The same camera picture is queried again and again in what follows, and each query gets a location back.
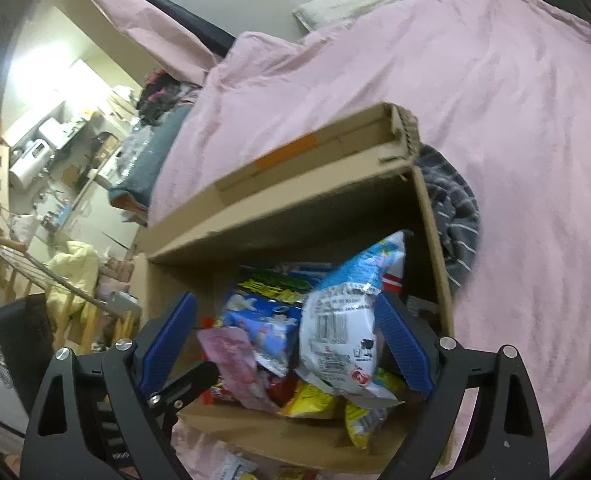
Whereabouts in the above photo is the blue-grey folded blanket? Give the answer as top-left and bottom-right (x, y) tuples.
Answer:
(108, 105), (194, 212)

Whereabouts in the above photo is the white barcode snack packet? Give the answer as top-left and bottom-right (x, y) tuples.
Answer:
(295, 280), (401, 403)

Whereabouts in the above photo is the light blue snack packet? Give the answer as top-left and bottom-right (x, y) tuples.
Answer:
(315, 230), (407, 302)

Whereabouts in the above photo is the pile of dark clothes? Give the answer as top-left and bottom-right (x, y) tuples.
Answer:
(138, 70), (198, 124)

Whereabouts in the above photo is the dark drape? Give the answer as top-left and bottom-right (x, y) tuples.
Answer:
(70, 0), (237, 57)

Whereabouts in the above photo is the brown cardboard box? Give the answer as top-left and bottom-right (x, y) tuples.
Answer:
(132, 102), (456, 476)

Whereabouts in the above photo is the white water heater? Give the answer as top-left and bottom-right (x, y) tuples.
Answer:
(8, 139), (52, 189)

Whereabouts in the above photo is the pink blanket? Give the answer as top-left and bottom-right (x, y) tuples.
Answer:
(148, 0), (591, 480)

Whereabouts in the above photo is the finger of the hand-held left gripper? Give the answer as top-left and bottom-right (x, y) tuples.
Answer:
(148, 360), (222, 426)

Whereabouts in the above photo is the grey striped cloth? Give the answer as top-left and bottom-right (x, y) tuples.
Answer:
(415, 144), (481, 297)

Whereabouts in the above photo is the pink snack packet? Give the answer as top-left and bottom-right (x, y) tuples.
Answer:
(196, 326), (281, 413)

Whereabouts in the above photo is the clothes drying rack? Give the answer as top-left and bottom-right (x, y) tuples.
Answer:
(0, 219), (141, 357)

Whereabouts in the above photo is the yellow snack packet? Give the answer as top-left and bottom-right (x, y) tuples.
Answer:
(344, 367), (406, 450)
(280, 380), (341, 420)

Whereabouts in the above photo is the pale yellow garment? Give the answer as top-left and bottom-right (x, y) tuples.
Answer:
(48, 240), (101, 322)

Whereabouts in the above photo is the grey pillow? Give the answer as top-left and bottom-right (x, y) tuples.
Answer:
(292, 0), (409, 36)

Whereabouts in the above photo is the pink curtain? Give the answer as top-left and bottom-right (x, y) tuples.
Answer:
(68, 0), (221, 84)

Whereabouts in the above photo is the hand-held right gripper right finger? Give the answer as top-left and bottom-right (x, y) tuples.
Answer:
(374, 290), (551, 480)

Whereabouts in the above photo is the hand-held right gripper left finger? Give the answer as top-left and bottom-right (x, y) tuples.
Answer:
(20, 291), (198, 480)

